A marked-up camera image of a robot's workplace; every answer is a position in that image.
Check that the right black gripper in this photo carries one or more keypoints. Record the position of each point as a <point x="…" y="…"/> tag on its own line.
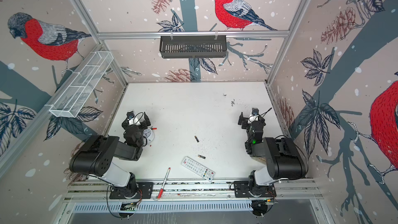
<point x="251" y="123"/>

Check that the white remote control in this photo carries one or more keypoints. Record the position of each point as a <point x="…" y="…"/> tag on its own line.
<point x="198" y="169"/>

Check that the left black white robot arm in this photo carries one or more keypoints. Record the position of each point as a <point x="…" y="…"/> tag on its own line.
<point x="95" y="157"/>

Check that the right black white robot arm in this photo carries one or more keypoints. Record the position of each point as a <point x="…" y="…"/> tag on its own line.
<point x="281" y="157"/>

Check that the black hanging basket shelf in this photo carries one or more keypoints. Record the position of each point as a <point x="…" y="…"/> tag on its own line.
<point x="186" y="47"/>

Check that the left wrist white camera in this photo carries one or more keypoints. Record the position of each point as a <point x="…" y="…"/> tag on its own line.
<point x="132" y="118"/>

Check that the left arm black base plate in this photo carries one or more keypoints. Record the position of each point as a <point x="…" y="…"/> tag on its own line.
<point x="133" y="191"/>

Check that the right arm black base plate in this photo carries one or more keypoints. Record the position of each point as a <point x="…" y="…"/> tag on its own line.
<point x="246" y="189"/>

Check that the white wire mesh shelf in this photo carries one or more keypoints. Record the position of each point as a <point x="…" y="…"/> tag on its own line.
<point x="74" y="97"/>

